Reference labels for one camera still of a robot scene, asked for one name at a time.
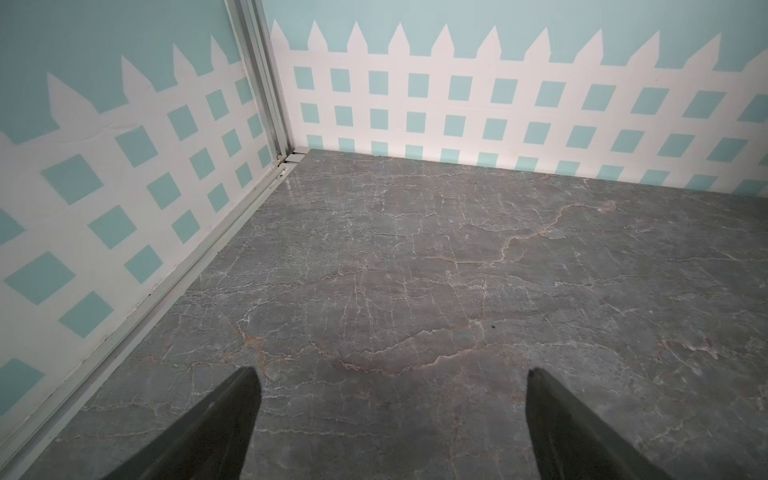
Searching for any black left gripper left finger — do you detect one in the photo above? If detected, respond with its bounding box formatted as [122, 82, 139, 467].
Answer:
[106, 367, 262, 479]

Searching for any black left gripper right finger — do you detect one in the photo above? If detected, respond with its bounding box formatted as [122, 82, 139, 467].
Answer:
[525, 368, 670, 479]

